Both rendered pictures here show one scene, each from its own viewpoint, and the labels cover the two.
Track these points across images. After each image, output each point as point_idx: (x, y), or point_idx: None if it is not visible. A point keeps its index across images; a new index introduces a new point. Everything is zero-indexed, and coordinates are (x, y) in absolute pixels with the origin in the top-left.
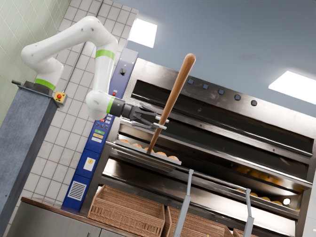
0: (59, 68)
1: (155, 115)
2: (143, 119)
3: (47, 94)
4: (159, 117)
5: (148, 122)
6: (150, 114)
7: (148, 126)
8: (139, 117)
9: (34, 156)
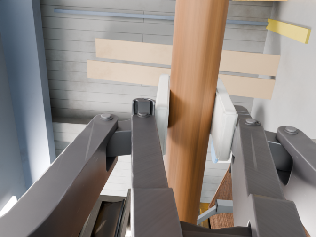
0: None
1: (154, 117)
2: (253, 183)
3: None
4: (159, 95)
5: (249, 140)
6: (148, 138)
7: (290, 136)
8: (264, 208)
9: None
